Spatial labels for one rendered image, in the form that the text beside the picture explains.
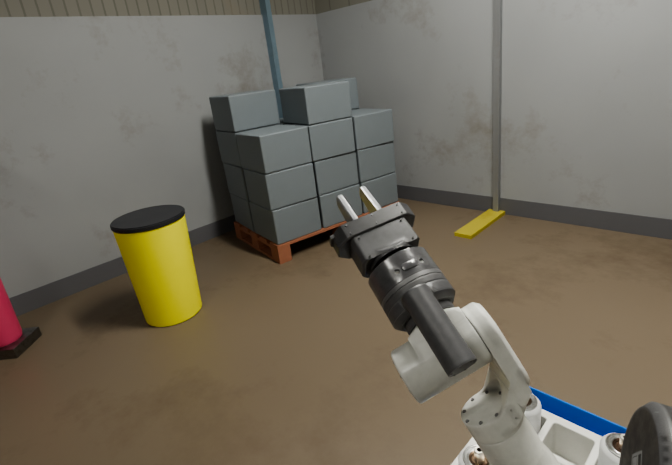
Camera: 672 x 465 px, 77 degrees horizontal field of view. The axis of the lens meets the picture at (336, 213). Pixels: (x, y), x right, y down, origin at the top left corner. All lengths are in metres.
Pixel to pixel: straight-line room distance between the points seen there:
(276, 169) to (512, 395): 2.24
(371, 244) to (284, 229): 2.18
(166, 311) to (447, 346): 2.00
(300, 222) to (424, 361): 2.32
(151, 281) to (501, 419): 1.95
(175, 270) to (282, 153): 0.93
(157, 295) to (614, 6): 2.83
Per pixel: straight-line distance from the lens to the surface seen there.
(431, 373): 0.50
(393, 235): 0.57
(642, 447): 0.38
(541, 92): 3.06
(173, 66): 3.28
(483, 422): 0.55
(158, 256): 2.23
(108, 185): 3.10
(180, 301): 2.35
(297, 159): 2.69
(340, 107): 2.84
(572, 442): 1.44
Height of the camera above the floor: 1.16
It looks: 19 degrees down
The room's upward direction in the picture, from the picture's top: 7 degrees counter-clockwise
